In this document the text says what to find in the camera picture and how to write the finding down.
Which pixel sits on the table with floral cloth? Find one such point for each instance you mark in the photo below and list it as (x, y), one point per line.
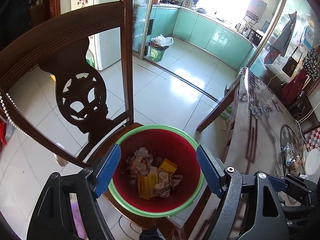
(262, 135)

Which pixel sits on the checkered game board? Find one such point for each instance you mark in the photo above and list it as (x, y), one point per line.
(313, 136)

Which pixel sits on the green trash can with bag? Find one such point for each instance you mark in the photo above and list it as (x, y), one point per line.
(157, 54)

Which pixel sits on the white desk lamp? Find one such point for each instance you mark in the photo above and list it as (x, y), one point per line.
(313, 163)

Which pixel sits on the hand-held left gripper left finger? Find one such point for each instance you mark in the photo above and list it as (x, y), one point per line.
(107, 171)

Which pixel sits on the white refrigerator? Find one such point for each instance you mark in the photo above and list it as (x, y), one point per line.
(110, 47)

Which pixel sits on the carved dark wooden chair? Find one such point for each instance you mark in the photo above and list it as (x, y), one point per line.
(75, 37)

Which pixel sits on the smiley face poster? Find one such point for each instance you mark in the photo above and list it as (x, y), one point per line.
(309, 37)

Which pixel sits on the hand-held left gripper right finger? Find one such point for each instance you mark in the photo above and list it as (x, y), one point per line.
(208, 170)

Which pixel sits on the plaid apron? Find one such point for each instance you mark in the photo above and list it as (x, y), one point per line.
(282, 40)

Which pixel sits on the metal kettle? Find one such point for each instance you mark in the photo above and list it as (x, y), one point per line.
(184, 3)

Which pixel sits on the dark red garment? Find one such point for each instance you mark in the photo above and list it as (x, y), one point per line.
(295, 87)

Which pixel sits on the beige paper wrapper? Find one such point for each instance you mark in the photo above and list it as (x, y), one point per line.
(162, 183)

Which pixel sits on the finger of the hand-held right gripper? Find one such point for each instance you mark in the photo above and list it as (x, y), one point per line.
(302, 215)
(295, 183)

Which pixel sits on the blue white snack packet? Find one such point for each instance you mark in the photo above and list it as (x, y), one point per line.
(288, 155)

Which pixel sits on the wall water heater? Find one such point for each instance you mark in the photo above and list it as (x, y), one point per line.
(255, 7)

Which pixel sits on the teal lower kitchen cabinets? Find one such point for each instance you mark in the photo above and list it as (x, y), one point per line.
(200, 30)

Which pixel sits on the paper ball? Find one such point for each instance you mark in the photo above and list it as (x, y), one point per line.
(176, 181)
(140, 162)

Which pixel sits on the black white patterned tote bag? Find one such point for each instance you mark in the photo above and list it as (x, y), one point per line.
(312, 62)

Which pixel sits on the red basin with green rim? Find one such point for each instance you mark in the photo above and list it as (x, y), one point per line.
(180, 142)

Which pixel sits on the black handbag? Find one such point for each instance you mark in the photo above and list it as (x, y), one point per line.
(290, 66)

